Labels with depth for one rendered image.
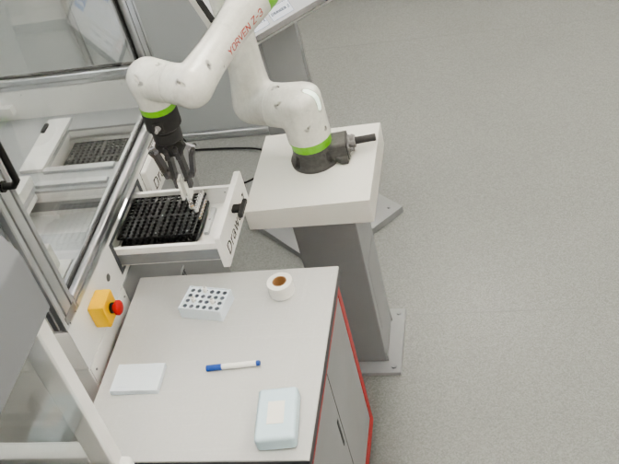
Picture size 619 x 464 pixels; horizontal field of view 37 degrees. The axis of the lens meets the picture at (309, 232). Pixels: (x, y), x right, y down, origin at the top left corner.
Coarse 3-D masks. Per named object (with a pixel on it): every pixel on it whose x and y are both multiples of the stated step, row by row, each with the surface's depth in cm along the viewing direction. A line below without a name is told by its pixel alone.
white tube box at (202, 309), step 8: (192, 288) 249; (200, 288) 248; (208, 288) 247; (216, 288) 246; (224, 288) 246; (184, 296) 247; (200, 296) 246; (208, 296) 246; (216, 296) 245; (224, 296) 244; (232, 296) 246; (184, 304) 245; (192, 304) 244; (200, 304) 244; (208, 304) 243; (216, 304) 242; (224, 304) 242; (184, 312) 244; (192, 312) 243; (200, 312) 242; (208, 312) 241; (216, 312) 240; (224, 312) 242; (216, 320) 242
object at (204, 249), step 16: (144, 192) 270; (160, 192) 268; (176, 192) 268; (208, 192) 266; (224, 192) 265; (128, 208) 271; (208, 208) 267; (208, 240) 256; (128, 256) 253; (144, 256) 252; (160, 256) 251; (176, 256) 251; (192, 256) 250; (208, 256) 249
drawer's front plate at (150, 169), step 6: (162, 156) 285; (150, 162) 276; (144, 168) 273; (150, 168) 275; (156, 168) 280; (144, 174) 272; (150, 174) 275; (156, 174) 279; (162, 174) 284; (144, 180) 274; (150, 180) 275; (156, 180) 279; (162, 180) 284; (150, 186) 275
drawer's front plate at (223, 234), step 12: (240, 180) 263; (228, 192) 255; (240, 192) 262; (228, 204) 251; (228, 216) 250; (216, 228) 245; (228, 228) 250; (240, 228) 260; (216, 240) 242; (228, 252) 248; (228, 264) 248
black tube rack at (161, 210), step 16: (144, 208) 264; (160, 208) 267; (176, 208) 260; (128, 224) 259; (144, 224) 257; (160, 224) 256; (176, 224) 254; (128, 240) 257; (144, 240) 257; (160, 240) 255; (176, 240) 254; (192, 240) 253
